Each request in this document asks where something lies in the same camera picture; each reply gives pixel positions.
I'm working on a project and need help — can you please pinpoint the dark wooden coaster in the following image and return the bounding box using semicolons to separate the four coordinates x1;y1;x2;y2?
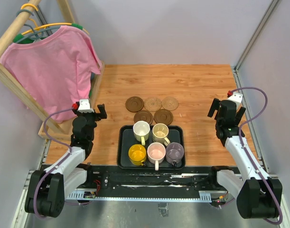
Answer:
133;110;154;125
125;96;144;113
154;109;173;125

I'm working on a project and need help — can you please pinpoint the woven rattan coaster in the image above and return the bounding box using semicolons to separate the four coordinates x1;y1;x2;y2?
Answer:
162;96;178;111
144;97;162;112

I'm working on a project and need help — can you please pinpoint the purple cup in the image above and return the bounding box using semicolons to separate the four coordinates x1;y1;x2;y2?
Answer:
166;142;185;167

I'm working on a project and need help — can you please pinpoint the cream cartoon cup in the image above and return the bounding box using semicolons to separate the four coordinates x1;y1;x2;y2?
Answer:
152;123;170;146

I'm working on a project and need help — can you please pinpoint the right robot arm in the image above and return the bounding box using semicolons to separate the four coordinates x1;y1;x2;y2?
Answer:
208;94;282;221

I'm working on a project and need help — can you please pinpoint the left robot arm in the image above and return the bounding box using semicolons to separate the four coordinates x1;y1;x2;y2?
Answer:
24;99;107;219

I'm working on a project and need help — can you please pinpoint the white faceted cup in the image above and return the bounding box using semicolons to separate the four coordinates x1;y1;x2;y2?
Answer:
133;121;150;146

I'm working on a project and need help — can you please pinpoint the yellow cup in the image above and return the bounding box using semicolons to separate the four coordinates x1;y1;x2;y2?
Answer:
128;144;147;166

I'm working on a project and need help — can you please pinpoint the pink cup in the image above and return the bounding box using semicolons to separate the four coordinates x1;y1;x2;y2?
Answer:
147;142;166;171

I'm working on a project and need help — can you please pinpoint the wooden clothes rack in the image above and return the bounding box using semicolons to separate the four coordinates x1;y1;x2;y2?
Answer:
0;0;105;141

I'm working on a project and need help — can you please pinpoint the black tray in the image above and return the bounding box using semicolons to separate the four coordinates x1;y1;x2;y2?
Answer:
117;125;186;171

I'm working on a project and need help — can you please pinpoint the pink t-shirt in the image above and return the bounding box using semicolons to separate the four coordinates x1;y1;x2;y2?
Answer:
0;26;102;123

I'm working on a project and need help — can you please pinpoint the grey hanger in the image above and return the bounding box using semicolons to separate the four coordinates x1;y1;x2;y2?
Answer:
12;18;59;44

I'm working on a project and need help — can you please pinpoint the yellow hanger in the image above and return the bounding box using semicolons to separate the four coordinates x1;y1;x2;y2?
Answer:
27;0;89;35

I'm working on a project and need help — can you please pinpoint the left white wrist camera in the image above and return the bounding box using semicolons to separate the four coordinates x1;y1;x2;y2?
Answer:
72;99;94;113

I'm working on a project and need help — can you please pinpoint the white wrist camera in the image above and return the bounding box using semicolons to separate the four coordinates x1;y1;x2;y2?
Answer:
227;91;243;107
72;99;94;113

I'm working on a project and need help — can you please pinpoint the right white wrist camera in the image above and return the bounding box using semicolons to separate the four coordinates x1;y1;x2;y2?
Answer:
227;91;243;107

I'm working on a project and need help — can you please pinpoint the right aluminium frame post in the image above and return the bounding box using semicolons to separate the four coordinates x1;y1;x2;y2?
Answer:
233;0;282;72

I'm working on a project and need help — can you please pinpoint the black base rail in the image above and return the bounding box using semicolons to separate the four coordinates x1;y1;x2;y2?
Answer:
37;163;278;202

